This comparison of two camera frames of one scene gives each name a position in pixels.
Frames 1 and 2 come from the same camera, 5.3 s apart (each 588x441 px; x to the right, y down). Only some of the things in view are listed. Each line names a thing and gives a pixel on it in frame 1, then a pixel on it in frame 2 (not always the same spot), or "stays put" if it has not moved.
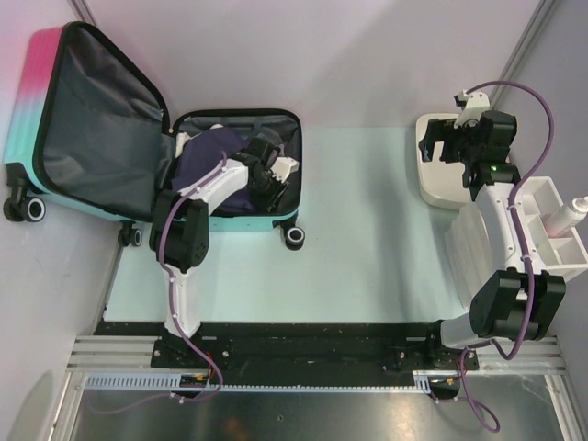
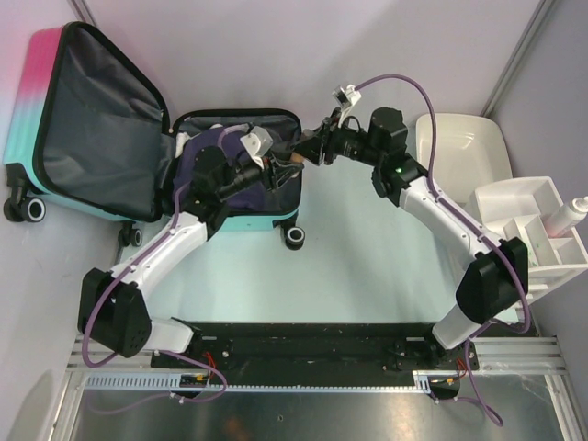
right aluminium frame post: x=524 y=48 stays put
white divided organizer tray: x=554 y=256 stays put
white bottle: x=567 y=217 stays put
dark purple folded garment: x=201 y=151 stays put
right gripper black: x=443 y=130 → x=324 y=140
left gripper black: x=268 y=202 → x=276 y=174
